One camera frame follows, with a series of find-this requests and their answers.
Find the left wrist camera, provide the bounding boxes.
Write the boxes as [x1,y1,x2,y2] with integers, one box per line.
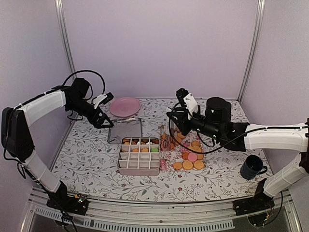
[91,92,114,109]

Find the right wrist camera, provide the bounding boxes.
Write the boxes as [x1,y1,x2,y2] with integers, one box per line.
[176,88,200,120]

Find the front aluminium rail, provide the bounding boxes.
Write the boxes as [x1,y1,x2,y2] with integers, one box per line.
[21,188,302,232]

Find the right aluminium frame post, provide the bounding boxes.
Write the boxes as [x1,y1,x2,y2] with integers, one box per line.
[237,0,266,103]

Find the pink divided cookie tin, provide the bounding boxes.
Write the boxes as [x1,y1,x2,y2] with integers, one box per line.
[117,137,160,176]

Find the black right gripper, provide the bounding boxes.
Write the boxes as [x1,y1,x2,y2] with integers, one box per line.
[167,107,221,141]

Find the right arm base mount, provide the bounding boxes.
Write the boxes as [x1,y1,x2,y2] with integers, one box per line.
[233,198,275,227]

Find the floral cookie tray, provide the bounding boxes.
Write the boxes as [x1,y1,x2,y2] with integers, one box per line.
[160,128,206,171]

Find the silver tin lid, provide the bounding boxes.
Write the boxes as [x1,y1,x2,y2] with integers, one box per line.
[107,118,142,144]

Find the left aluminium frame post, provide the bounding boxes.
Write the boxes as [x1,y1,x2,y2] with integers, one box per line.
[54,0,76,73]

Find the dark blue mug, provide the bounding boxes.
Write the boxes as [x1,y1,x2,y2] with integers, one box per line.
[240,155,268,180]

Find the aluminium frame post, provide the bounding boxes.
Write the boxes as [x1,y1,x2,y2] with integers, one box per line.
[237,0,266,103]
[54,0,76,73]

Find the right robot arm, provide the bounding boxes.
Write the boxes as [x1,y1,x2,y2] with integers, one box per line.
[167,94,309,211]

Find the metal tongs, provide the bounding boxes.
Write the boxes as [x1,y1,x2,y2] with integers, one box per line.
[160,117,172,152]

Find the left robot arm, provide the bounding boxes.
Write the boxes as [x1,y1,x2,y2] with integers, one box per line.
[0,78,113,210]

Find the swirl butter cookie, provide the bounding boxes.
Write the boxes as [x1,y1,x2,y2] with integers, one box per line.
[122,139,131,145]

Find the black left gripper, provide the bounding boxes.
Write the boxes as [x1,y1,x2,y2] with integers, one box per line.
[68,98,114,128]

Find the pink plate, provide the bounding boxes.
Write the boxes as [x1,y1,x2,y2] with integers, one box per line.
[110,97,140,118]

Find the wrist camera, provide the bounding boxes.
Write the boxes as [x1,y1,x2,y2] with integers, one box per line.
[91,92,114,109]
[176,88,200,120]

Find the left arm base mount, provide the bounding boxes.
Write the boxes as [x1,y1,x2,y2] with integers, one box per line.
[46,194,89,216]

